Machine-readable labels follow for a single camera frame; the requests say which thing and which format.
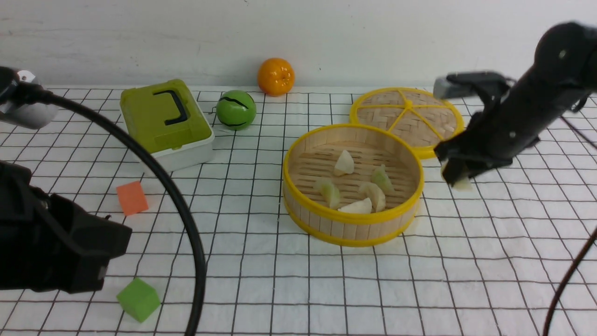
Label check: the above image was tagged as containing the orange toy fruit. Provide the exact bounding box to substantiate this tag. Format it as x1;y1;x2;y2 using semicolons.
257;58;296;97

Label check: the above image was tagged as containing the white dumpling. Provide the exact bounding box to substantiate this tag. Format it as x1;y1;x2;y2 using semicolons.
338;197;372;214
333;150;354;176
359;182;386;212

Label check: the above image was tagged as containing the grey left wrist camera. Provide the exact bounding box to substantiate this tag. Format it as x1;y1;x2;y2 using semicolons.
0;66;58;130

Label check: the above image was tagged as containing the yellow-rimmed bamboo steamer tray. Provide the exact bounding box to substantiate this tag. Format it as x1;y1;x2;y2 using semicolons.
282;124;424;247

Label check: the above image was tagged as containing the green-lidded white plastic box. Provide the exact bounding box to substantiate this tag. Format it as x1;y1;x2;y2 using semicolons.
120;79;215;173

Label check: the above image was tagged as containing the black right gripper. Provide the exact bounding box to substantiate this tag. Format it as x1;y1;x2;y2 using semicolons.
434;100;541;184

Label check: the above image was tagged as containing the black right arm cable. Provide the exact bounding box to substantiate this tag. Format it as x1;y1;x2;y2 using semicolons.
541;91;597;336

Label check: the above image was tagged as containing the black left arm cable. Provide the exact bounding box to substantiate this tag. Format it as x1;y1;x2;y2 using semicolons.
19;83;208;336

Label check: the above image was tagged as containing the yellow woven steamer lid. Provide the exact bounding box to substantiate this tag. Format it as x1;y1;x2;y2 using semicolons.
349;87;465;160

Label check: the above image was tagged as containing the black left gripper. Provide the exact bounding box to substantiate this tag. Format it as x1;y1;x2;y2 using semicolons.
0;161;132;294

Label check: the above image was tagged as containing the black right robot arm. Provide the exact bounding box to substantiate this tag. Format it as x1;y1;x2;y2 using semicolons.
433;21;597;186

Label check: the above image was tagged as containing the green foam cube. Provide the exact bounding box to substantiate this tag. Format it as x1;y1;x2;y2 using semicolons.
117;277;161;323

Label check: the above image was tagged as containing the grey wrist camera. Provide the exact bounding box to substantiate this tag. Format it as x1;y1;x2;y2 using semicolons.
433;70;510;100
0;66;58;130

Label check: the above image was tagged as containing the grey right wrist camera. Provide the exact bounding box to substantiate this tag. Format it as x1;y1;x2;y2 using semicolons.
433;70;510;100

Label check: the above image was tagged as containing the green toy ball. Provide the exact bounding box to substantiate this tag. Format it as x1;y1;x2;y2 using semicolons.
216;90;257;130

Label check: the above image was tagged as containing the orange foam cube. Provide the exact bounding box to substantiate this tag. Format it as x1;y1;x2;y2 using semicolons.
117;181;149;217

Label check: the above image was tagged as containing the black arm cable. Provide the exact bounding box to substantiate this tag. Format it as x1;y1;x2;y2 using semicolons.
19;83;208;336
541;91;597;336

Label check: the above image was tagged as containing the green dumpling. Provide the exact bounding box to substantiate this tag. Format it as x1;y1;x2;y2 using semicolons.
371;164;395;194
314;178;340;209
440;161;473;193

